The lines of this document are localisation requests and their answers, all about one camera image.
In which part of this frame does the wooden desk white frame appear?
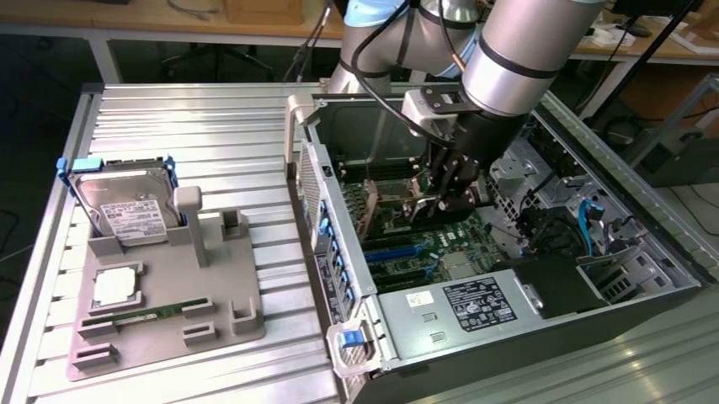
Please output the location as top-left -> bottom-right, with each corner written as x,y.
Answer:
0,0 -> 719,85

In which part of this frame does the green motherboard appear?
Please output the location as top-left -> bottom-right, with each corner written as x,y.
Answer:
336,159 -> 501,291

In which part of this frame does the grey printed parts rack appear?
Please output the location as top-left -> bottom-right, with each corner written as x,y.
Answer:
65,186 -> 268,382

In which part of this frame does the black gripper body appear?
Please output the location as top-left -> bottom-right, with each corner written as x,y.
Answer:
445,111 -> 534,168

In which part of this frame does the blue disk caddy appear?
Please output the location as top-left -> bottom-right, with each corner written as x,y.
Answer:
54,154 -> 181,239

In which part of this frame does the silver disk bay cage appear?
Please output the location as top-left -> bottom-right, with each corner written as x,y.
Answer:
480,141 -> 565,256

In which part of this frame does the blue expansion slot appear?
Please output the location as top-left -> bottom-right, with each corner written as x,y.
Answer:
364,243 -> 424,263

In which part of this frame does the grey power supply unit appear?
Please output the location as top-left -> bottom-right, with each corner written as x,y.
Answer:
376,268 -> 544,363

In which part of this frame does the black nvidia graphics card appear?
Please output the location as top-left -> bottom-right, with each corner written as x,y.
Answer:
356,178 -> 494,243

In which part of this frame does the blue sata wire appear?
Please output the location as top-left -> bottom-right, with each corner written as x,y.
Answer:
574,199 -> 602,258

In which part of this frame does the green ram stick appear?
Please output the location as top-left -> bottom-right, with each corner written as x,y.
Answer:
82,299 -> 207,327

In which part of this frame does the open black pc case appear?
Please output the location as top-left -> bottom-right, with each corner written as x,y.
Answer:
282,93 -> 709,404

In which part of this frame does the silver cpu chip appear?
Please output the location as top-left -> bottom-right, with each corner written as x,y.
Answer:
91,268 -> 138,306

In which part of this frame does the hanging cable with plug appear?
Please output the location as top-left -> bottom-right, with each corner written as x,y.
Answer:
294,0 -> 333,83

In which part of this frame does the black equipment box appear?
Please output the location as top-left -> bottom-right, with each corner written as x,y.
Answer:
644,130 -> 719,189

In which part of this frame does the black tripod pole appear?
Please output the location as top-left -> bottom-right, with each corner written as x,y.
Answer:
574,0 -> 702,121

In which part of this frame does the black monitor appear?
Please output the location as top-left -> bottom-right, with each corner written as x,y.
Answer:
608,0 -> 702,37

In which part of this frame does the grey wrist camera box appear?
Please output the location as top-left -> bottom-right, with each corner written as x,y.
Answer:
401,86 -> 485,140

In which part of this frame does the silver hard disk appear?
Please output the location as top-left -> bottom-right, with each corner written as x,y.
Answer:
74,159 -> 183,248

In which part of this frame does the black chair base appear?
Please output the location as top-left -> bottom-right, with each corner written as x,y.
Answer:
161,41 -> 262,81

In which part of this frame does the black camera cable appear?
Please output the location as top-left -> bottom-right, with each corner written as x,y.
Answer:
345,0 -> 466,149

